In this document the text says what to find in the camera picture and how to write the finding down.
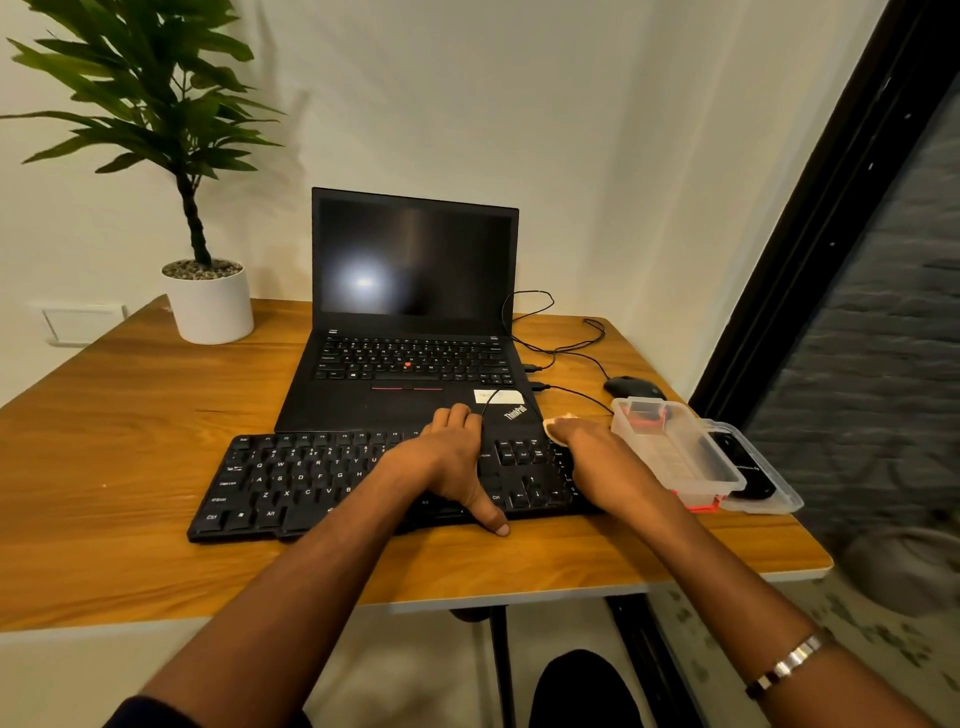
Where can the grey round pouf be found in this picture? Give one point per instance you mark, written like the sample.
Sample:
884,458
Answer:
904,570

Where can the green artificial plant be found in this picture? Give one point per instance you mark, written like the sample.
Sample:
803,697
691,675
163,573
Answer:
161,97

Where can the white wall socket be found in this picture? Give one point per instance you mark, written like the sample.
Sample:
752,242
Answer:
79,324

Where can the small black device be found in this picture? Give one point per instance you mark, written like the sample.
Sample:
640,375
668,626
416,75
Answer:
746,469

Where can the black door frame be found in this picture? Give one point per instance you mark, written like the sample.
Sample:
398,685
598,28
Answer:
825,225

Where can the black laptop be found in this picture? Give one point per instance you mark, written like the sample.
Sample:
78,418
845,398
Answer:
412,255

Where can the person's left thumb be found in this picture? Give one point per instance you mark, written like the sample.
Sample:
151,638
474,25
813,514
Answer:
487,516

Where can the person's left hand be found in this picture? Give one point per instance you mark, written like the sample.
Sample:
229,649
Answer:
442,465

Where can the person's left little finger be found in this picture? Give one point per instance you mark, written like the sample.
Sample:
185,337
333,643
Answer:
427,433

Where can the person's dark sleeve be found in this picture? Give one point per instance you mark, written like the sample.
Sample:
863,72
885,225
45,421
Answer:
150,714

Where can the clear plastic box red clasps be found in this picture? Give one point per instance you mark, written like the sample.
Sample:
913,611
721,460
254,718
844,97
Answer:
675,450

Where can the white plant pot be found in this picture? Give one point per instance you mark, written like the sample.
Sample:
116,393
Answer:
210,307

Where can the person's left middle finger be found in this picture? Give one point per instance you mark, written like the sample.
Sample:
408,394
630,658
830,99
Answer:
458,418

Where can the black table leg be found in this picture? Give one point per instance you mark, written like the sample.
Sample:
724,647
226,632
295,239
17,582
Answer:
501,660

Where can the black external keyboard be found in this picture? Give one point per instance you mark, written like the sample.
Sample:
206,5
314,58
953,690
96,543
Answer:
285,480

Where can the person's right hand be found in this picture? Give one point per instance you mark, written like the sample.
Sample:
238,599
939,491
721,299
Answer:
607,469

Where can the white cleaning pad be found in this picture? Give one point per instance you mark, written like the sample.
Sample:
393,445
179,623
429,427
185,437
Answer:
551,432

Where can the black computer mouse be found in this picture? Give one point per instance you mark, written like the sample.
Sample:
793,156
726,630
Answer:
632,388

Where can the person's right fingers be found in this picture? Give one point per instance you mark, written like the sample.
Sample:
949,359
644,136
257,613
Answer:
574,435

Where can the person's right forearm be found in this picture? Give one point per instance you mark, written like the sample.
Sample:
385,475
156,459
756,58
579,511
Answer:
720,585

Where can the clear plastic box lid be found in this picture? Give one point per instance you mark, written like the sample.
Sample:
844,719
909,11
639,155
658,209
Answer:
780,501

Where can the patterned floor rug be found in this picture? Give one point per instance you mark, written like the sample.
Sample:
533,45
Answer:
885,652

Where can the person's left forearm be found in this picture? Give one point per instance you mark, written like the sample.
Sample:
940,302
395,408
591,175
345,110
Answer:
315,570

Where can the person's knee in dark trousers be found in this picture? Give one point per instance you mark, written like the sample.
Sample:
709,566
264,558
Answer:
581,694

